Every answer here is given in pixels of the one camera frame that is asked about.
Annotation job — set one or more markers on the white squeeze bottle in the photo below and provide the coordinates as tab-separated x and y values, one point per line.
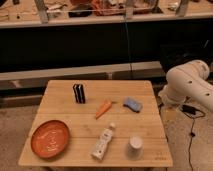
101	145

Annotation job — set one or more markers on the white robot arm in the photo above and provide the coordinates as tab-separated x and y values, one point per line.
188	80

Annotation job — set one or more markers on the black striped eraser block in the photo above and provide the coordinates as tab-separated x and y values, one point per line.
79	93

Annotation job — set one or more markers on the orange carrot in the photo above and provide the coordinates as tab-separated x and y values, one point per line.
104	108

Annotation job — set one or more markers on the blue sponge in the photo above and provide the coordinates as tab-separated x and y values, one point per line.
132	104

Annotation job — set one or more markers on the wooden table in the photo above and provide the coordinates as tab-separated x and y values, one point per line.
58	103

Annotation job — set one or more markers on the dark storage box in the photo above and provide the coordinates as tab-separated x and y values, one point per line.
177	54

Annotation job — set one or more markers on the orange plate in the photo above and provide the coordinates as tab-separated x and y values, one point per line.
50	139

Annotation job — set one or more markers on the long wooden shelf bench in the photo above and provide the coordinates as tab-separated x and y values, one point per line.
41	13

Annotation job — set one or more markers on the black power adapter with cable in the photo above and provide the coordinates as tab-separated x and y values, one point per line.
192	113

